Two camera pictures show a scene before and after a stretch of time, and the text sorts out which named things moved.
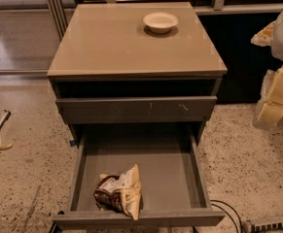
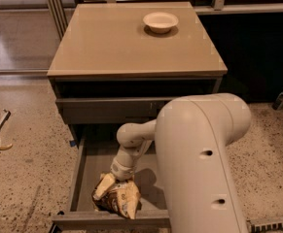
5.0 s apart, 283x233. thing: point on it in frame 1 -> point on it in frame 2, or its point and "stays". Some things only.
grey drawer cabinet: [113, 78] stays
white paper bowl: [160, 22] stays
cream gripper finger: [265, 37] -> [118, 171]
